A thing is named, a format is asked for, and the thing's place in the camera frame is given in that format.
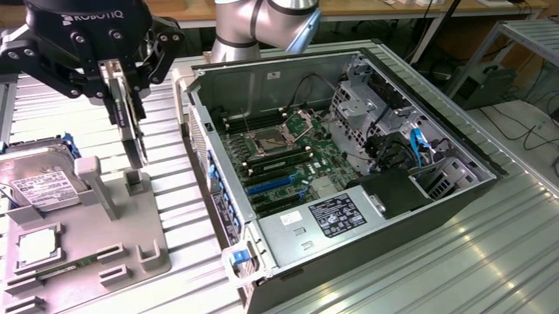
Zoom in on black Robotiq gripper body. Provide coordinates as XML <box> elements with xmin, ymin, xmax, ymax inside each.
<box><xmin>24</xmin><ymin>0</ymin><xmax>154</xmax><ymax>63</ymax></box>

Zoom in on blue disk caddy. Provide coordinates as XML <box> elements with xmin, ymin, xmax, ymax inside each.
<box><xmin>0</xmin><ymin>131</ymin><xmax>84</xmax><ymax>162</ymax></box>

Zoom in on thin locking lever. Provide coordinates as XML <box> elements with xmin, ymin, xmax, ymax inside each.
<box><xmin>240</xmin><ymin>107</ymin><xmax>255</xmax><ymax>138</ymax></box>

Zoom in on empty black RAM slot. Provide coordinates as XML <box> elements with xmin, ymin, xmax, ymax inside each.
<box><xmin>222</xmin><ymin>112</ymin><xmax>286</xmax><ymax>127</ymax></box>
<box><xmin>224</xmin><ymin>117</ymin><xmax>288</xmax><ymax>134</ymax></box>

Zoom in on silver hard disk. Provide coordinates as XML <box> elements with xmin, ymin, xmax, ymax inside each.
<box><xmin>0</xmin><ymin>145</ymin><xmax>85</xmax><ymax>211</ymax></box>

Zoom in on CPU socket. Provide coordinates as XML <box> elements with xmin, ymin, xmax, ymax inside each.
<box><xmin>248</xmin><ymin>126</ymin><xmax>299</xmax><ymax>155</ymax></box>

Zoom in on metal socket cover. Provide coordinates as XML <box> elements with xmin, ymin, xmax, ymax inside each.
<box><xmin>279</xmin><ymin>109</ymin><xmax>316</xmax><ymax>142</ymax></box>

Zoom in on installed RAM stick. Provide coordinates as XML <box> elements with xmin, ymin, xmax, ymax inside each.
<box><xmin>247</xmin><ymin>155</ymin><xmax>316</xmax><ymax>177</ymax></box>

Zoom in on silver disk bay cage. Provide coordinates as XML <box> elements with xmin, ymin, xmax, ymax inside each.
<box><xmin>328</xmin><ymin>80</ymin><xmax>386</xmax><ymax>139</ymax></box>

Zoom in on long blue expansion slot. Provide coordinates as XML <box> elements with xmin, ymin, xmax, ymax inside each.
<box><xmin>244</xmin><ymin>175</ymin><xmax>295</xmax><ymax>197</ymax></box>

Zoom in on green motherboard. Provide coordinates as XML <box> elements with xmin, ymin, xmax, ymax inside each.
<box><xmin>216</xmin><ymin>107</ymin><xmax>366</xmax><ymax>219</ymax></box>

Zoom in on grey parts rack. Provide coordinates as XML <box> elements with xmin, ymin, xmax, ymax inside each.
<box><xmin>0</xmin><ymin>156</ymin><xmax>172</xmax><ymax>314</ymax></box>

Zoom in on black expansion slot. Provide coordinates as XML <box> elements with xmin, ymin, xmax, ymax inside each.
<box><xmin>252</xmin><ymin>192</ymin><xmax>299</xmax><ymax>210</ymax></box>
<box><xmin>255</xmin><ymin>199</ymin><xmax>303</xmax><ymax>217</ymax></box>

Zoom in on silver CPU chip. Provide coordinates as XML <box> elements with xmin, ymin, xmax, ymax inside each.
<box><xmin>16</xmin><ymin>228</ymin><xmax>60</xmax><ymax>262</ymax></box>

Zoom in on silver chipset heatsink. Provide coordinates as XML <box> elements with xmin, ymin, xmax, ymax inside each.
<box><xmin>307</xmin><ymin>178</ymin><xmax>340</xmax><ymax>198</ymax></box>

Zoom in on green RAM stick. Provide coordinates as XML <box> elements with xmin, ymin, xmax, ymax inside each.
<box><xmin>35</xmin><ymin>254</ymin><xmax>100</xmax><ymax>281</ymax></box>

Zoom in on grey power supply unit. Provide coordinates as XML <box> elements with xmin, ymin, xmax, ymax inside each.
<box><xmin>256</xmin><ymin>188</ymin><xmax>388</xmax><ymax>270</ymax></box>

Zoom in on black plastic shroud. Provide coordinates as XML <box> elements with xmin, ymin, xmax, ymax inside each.
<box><xmin>360</xmin><ymin>169</ymin><xmax>432</xmax><ymax>220</ymax></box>

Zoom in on perforated metal drive cage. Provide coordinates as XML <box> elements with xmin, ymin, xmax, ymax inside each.
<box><xmin>412</xmin><ymin>158</ymin><xmax>498</xmax><ymax>201</ymax></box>

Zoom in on open black PC case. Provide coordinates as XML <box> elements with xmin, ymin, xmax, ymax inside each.
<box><xmin>171</xmin><ymin>47</ymin><xmax>510</xmax><ymax>314</ymax></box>

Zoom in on metal slat side table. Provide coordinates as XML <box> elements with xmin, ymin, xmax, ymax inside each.
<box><xmin>450</xmin><ymin>18</ymin><xmax>559</xmax><ymax>99</ymax></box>

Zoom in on wooden desk white frame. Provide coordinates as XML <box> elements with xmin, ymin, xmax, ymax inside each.
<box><xmin>0</xmin><ymin>9</ymin><xmax>219</xmax><ymax>75</ymax></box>
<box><xmin>320</xmin><ymin>0</ymin><xmax>550</xmax><ymax>65</ymax></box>

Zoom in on black looped wire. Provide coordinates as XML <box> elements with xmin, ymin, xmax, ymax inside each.
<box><xmin>294</xmin><ymin>73</ymin><xmax>338</xmax><ymax>106</ymax></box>

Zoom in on black wire bundle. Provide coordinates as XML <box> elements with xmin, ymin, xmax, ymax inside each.
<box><xmin>366</xmin><ymin>133</ymin><xmax>416</xmax><ymax>171</ymax></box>

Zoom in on blue SATA wire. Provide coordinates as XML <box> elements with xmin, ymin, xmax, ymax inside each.
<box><xmin>408</xmin><ymin>127</ymin><xmax>428</xmax><ymax>170</ymax></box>

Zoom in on black box with handle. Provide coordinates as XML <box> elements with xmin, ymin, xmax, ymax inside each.
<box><xmin>458</xmin><ymin>64</ymin><xmax>518</xmax><ymax>111</ymax></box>

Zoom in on black floor cables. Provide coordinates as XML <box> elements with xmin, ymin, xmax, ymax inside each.
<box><xmin>479</xmin><ymin>106</ymin><xmax>559</xmax><ymax>150</ymax></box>

